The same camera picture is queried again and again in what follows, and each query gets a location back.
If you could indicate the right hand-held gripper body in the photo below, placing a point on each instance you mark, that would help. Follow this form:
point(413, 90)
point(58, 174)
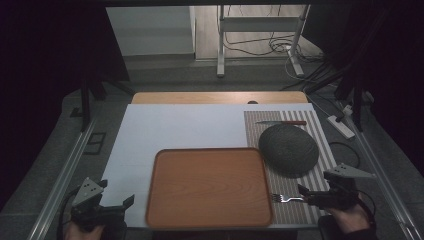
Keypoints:
point(340, 195)

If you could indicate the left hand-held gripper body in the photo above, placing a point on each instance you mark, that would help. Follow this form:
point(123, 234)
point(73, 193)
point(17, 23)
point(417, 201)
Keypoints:
point(88, 193)

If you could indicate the silver metal fork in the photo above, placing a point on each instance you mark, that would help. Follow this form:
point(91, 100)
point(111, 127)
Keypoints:
point(286, 198)

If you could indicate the person's right hand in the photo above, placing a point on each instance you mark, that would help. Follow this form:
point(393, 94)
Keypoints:
point(353, 218)

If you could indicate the person's left hand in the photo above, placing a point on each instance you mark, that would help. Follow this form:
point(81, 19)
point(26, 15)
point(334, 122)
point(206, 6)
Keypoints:
point(83, 234)

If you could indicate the striped brown white placemat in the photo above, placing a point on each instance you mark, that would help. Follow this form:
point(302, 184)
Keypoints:
point(293, 213)

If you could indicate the white power strip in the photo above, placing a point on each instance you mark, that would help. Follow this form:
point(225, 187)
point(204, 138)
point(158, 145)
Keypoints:
point(340, 126)

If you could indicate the brown wooden tray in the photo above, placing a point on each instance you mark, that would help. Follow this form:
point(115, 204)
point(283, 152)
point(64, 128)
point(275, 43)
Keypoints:
point(208, 188)

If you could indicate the black metal stand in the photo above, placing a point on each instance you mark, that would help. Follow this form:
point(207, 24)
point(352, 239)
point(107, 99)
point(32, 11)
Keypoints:
point(357, 100)
point(86, 100)

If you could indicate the white table cover sheet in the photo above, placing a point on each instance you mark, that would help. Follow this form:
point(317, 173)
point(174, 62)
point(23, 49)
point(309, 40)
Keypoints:
point(183, 128)

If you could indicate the silver metal rail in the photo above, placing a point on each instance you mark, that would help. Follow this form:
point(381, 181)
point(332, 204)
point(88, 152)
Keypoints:
point(383, 173)
point(63, 180)

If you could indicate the white metal desk frame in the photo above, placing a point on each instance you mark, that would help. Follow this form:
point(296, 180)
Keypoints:
point(260, 24)

